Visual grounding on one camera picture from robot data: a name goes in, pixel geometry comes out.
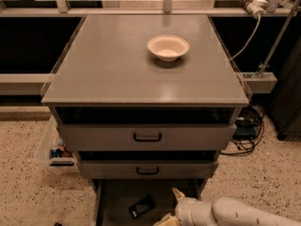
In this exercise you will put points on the grey drawer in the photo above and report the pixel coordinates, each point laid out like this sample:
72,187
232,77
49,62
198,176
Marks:
145,128
147,165
114,197

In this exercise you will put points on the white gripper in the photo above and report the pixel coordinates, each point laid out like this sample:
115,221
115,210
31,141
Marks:
187,210

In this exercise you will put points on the white paper bowl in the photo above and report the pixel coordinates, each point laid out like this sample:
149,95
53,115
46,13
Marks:
168,48

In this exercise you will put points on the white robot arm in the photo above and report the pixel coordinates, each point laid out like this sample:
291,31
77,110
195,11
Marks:
223,211

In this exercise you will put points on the black rxbar chocolate bar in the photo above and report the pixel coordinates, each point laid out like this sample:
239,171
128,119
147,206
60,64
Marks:
141,207

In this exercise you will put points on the dark cabinet at right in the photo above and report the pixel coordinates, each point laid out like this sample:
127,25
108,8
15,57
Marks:
285,107

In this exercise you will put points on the grey middle drawer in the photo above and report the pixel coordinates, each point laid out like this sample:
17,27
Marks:
147,165

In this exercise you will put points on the grey bottom drawer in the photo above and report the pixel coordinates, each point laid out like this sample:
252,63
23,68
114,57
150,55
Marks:
114,197

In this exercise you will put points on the grey top drawer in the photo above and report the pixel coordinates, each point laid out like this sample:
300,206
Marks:
145,128

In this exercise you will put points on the white power strip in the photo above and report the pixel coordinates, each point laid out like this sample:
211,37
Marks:
254,7

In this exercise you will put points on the blue electronic box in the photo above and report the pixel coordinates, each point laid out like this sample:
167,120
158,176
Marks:
244,132

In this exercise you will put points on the grey drawer cabinet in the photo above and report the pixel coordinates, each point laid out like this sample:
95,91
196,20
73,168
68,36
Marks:
109,64

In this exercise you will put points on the metal diagonal rod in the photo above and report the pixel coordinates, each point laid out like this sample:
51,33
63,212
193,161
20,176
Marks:
264,65

